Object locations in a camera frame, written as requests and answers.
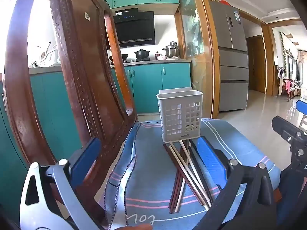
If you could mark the plate of food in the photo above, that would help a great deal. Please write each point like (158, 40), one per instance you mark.
(174, 58)

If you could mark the white dish rack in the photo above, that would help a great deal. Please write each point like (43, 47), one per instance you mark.
(45, 57)

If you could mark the distant chair with clothes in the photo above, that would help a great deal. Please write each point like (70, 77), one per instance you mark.
(286, 83)

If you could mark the blue striped cloth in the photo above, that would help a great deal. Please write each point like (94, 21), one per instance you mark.
(148, 184)

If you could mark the black clay pot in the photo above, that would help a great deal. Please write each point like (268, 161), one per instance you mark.
(142, 54)

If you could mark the red bag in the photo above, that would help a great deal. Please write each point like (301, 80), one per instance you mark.
(225, 2)

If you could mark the black wok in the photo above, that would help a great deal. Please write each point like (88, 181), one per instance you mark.
(123, 57)

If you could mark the black range hood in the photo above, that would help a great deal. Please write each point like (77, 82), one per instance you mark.
(136, 31)

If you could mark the white chopstick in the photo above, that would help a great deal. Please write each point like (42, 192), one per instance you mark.
(179, 201)
(186, 153)
(177, 158)

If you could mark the steel stockpot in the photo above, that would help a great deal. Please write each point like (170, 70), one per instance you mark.
(171, 50)

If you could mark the black chopstick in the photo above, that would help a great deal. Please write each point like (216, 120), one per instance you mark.
(200, 175)

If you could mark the brown wooden door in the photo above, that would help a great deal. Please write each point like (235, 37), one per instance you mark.
(255, 64)

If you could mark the teal base cabinets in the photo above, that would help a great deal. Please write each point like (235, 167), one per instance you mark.
(172, 83)

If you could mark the grey refrigerator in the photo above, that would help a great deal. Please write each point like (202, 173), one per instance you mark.
(230, 64)

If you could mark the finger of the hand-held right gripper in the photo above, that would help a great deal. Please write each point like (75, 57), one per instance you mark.
(295, 139)
(302, 107)

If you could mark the dark red chopstick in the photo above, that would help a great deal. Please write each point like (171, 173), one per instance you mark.
(171, 157)
(174, 191)

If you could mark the white plastic utensil basket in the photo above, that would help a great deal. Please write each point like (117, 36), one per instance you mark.
(168, 105)

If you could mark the wood framed glass door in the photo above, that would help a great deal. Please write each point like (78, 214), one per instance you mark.
(191, 40)

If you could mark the green hanging vine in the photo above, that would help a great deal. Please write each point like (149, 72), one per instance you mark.
(283, 50)

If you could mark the carved wooden chair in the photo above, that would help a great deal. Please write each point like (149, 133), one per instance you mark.
(79, 64)

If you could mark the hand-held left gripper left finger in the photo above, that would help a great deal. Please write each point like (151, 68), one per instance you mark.
(86, 158)

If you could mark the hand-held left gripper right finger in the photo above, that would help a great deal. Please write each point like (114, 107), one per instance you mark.
(208, 158)

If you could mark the small red bottle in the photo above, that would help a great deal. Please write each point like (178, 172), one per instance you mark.
(157, 54)

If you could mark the kitchen window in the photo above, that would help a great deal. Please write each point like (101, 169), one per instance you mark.
(40, 28)

